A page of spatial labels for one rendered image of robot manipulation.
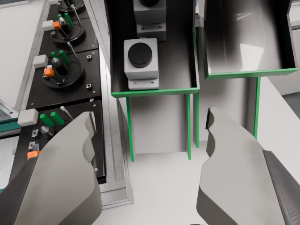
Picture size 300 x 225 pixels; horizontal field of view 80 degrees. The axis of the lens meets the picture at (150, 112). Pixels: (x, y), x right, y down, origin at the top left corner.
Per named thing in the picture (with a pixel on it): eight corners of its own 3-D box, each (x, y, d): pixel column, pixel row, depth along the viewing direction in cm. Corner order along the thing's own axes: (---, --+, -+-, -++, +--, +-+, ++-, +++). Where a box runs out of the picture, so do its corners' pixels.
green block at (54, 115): (64, 124, 50) (55, 114, 46) (60, 125, 50) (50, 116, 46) (64, 121, 51) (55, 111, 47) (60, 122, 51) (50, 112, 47)
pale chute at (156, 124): (187, 151, 44) (191, 160, 40) (134, 153, 45) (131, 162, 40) (185, 27, 38) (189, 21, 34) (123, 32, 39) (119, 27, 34)
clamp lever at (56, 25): (68, 38, 72) (59, 25, 64) (63, 39, 72) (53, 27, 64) (67, 30, 73) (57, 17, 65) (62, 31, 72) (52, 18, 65)
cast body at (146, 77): (159, 92, 28) (159, 77, 21) (131, 93, 29) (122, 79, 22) (157, 42, 29) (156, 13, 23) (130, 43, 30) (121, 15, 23)
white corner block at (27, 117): (40, 127, 55) (32, 120, 52) (25, 130, 55) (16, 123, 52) (42, 114, 58) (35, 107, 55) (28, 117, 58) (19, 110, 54)
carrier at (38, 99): (102, 99, 59) (89, 71, 49) (28, 114, 58) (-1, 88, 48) (99, 52, 73) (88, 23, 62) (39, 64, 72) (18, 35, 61)
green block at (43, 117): (54, 126, 50) (43, 117, 46) (49, 127, 50) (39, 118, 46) (54, 122, 51) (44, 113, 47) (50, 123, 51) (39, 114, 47)
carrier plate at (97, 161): (106, 177, 45) (104, 175, 44) (10, 198, 44) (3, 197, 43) (102, 102, 59) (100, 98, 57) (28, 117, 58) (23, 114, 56)
